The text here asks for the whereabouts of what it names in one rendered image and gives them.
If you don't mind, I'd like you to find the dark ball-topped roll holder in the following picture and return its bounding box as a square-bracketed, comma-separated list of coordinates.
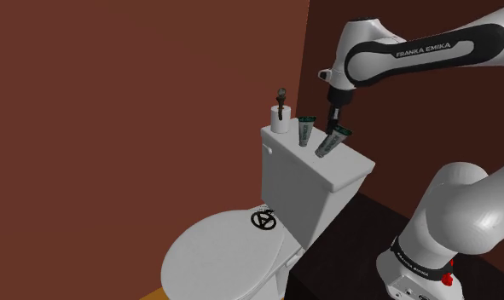
[275, 87, 288, 122]

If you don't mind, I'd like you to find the dark robot stand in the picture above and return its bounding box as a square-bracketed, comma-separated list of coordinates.
[283, 191, 504, 300]

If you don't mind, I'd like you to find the white toilet paper roll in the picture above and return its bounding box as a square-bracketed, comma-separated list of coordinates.
[269, 105, 293, 135]

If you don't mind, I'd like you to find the black ring-shaped object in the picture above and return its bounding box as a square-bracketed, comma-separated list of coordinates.
[250, 209, 278, 231]

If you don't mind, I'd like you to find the grey tube with green cap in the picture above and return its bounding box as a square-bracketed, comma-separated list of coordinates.
[314, 124, 354, 159]
[297, 115, 318, 148]

